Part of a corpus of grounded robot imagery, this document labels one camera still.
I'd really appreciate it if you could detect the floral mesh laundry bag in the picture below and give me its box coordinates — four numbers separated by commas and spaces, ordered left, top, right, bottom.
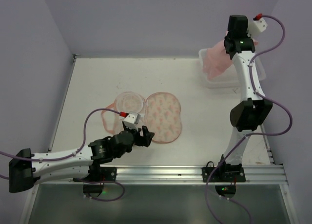
101, 92, 182, 144

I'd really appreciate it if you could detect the pink bra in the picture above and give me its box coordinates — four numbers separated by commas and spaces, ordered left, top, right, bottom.
202, 31, 260, 80

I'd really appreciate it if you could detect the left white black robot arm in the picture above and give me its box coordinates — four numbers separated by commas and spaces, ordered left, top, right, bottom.
9, 126, 155, 193

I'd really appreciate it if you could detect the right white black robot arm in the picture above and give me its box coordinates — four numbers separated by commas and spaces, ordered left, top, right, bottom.
217, 15, 273, 182

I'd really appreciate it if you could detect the white plastic basket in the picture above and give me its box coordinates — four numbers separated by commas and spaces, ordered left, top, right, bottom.
198, 49, 266, 88

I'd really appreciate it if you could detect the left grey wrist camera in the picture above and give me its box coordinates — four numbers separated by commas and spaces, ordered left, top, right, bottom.
122, 112, 141, 131

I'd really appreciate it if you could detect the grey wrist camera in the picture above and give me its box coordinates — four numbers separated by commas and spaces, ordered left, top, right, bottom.
122, 112, 141, 131
248, 13, 268, 37

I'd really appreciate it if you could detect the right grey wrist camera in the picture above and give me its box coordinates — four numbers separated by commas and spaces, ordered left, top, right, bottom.
248, 13, 268, 37

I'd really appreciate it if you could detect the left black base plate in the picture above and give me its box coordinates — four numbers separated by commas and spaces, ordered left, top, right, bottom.
73, 166, 117, 182

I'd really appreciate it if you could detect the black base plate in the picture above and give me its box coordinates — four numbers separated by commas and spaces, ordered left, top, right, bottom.
73, 166, 117, 182
201, 161, 246, 183

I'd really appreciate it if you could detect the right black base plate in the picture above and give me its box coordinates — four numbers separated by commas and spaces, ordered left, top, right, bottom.
201, 161, 246, 183

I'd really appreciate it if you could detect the aluminium mounting rail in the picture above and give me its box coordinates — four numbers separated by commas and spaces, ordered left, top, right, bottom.
33, 165, 287, 185

